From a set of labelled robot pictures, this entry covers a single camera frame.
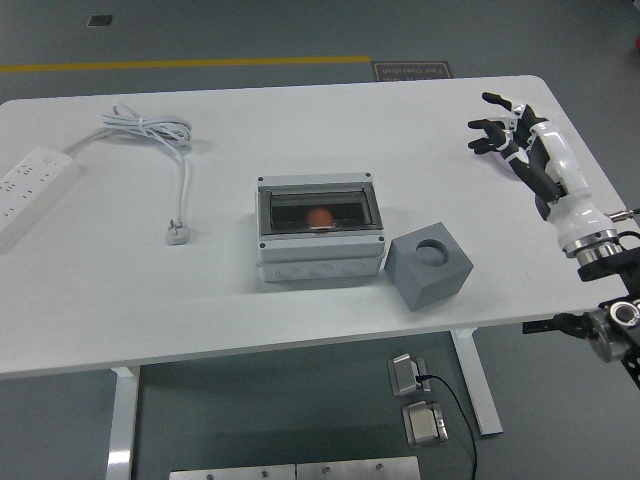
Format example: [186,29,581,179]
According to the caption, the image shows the white power cord with plug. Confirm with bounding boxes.
[64,102,194,246]

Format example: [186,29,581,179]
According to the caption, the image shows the black floor cable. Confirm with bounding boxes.
[417,373,480,480]

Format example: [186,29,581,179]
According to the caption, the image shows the grey plastic enclosure box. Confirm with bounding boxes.
[254,172,387,283]

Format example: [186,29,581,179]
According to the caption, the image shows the white power strip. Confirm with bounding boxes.
[0,145,81,250]

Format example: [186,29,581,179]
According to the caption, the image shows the dark floor sign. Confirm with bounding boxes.
[370,61,455,82]

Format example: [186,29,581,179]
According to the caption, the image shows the white table leg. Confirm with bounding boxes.
[451,329,504,437]
[105,366,141,480]

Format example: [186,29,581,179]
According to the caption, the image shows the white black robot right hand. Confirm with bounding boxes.
[467,91,619,251]

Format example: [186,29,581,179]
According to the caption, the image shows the metal floor plate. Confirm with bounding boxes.
[168,463,297,480]
[295,456,421,480]

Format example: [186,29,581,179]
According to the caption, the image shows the smoky transparent hinged box lid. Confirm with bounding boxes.
[259,187,382,235]

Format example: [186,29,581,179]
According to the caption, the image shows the metal floor socket with cable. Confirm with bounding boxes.
[387,353,432,398]

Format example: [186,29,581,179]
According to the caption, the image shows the orange cylindrical battery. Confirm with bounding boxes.
[305,207,334,231]

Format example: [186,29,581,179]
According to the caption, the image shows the grey cube holder block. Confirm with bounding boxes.
[383,221,475,313]

